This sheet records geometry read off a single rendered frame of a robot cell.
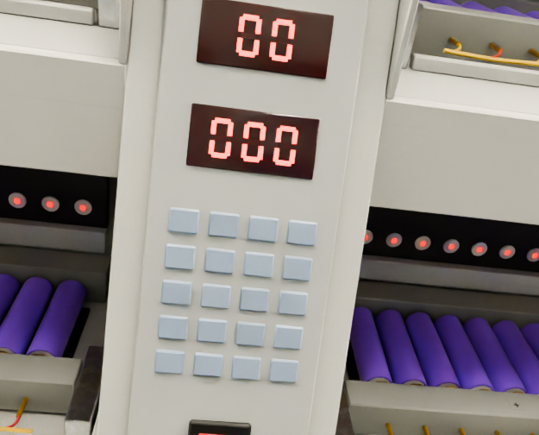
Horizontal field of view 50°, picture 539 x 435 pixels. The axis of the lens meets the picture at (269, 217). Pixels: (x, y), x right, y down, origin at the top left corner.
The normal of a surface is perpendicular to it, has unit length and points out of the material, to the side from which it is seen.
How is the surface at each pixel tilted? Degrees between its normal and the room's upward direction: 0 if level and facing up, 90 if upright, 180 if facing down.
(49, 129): 111
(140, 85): 90
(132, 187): 90
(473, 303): 20
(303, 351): 90
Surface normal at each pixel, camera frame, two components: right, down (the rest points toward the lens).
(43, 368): 0.15, -0.86
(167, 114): 0.09, 0.16
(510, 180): 0.04, 0.50
